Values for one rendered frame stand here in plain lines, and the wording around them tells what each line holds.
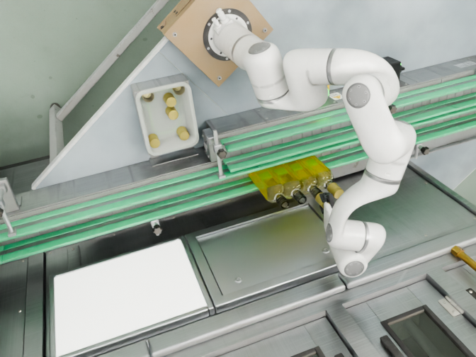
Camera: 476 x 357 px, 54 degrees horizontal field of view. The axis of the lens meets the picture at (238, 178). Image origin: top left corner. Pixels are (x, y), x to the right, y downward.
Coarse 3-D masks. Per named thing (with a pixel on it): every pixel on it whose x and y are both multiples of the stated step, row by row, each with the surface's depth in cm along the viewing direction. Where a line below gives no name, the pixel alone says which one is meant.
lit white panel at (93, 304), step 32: (128, 256) 146; (160, 256) 144; (64, 288) 136; (96, 288) 135; (128, 288) 134; (160, 288) 133; (192, 288) 131; (64, 320) 126; (96, 320) 125; (128, 320) 124; (160, 320) 123; (64, 352) 117
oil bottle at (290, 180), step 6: (270, 168) 154; (276, 168) 153; (282, 168) 152; (276, 174) 150; (282, 174) 149; (288, 174) 149; (294, 174) 149; (282, 180) 146; (288, 180) 146; (294, 180) 146; (288, 186) 144; (294, 186) 144; (300, 186) 145; (288, 192) 144
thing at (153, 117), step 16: (160, 96) 149; (176, 96) 151; (192, 96) 145; (144, 112) 149; (160, 112) 151; (192, 112) 147; (144, 128) 144; (160, 128) 154; (176, 128) 156; (192, 128) 152; (160, 144) 154; (176, 144) 153; (192, 144) 153
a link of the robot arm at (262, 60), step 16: (240, 48) 121; (256, 48) 114; (272, 48) 114; (240, 64) 121; (256, 64) 114; (272, 64) 114; (256, 80) 117; (272, 80) 116; (256, 96) 122; (272, 96) 119
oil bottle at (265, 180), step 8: (256, 176) 150; (264, 176) 149; (272, 176) 148; (256, 184) 152; (264, 184) 145; (272, 184) 144; (280, 184) 144; (264, 192) 146; (272, 192) 142; (280, 192) 143; (272, 200) 144
